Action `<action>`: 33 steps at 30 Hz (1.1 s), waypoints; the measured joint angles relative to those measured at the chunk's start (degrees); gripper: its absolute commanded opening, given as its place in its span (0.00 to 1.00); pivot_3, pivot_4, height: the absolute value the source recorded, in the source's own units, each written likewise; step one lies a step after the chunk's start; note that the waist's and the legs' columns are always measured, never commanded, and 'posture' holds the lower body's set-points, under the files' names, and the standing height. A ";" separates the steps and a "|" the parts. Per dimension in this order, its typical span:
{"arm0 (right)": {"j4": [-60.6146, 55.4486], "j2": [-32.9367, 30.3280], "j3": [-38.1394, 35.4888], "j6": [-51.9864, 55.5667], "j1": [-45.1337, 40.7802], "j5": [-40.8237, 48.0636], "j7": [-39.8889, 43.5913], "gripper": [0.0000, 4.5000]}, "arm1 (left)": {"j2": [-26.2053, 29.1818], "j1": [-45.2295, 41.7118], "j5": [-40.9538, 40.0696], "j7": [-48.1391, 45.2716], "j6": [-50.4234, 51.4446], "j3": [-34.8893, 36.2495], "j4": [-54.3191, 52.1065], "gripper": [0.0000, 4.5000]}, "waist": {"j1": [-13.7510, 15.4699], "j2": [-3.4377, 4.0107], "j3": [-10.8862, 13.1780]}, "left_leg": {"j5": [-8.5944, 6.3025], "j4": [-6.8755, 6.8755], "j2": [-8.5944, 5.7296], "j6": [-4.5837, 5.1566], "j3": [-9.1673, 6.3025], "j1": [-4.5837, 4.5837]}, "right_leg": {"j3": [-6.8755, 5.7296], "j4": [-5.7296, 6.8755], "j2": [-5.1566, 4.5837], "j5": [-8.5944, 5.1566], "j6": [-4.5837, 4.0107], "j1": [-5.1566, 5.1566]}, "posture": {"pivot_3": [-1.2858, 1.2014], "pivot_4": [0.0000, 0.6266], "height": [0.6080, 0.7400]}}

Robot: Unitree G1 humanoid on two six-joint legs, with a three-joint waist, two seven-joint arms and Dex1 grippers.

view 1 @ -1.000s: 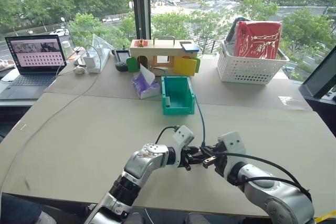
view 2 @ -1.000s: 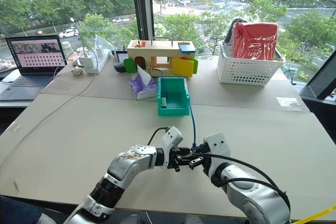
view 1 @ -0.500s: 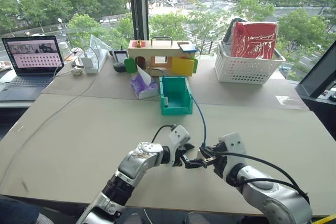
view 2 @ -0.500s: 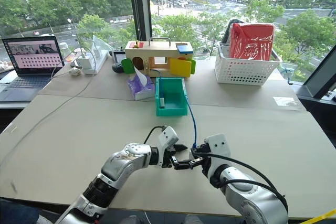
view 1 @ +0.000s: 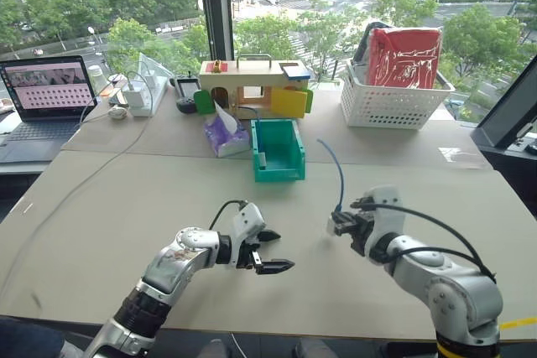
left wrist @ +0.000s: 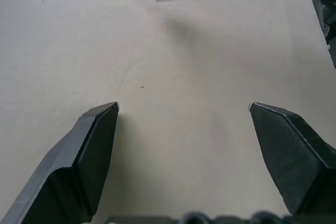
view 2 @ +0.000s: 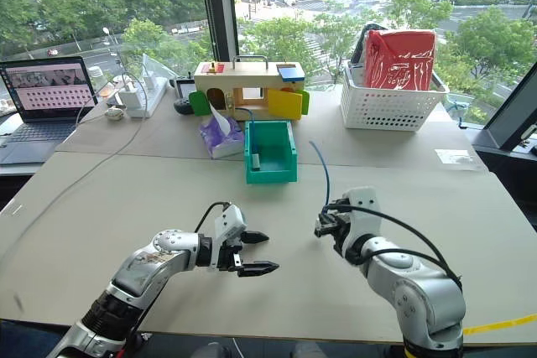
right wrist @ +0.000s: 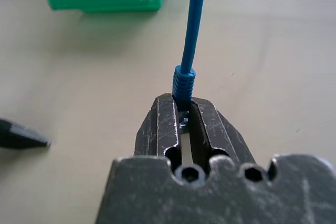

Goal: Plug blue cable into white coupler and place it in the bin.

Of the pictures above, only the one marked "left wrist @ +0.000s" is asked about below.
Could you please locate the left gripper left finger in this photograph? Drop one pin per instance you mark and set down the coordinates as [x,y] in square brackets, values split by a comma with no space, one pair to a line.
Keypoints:
[65,171]

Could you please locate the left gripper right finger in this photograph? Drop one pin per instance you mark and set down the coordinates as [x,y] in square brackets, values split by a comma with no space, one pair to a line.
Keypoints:
[294,155]

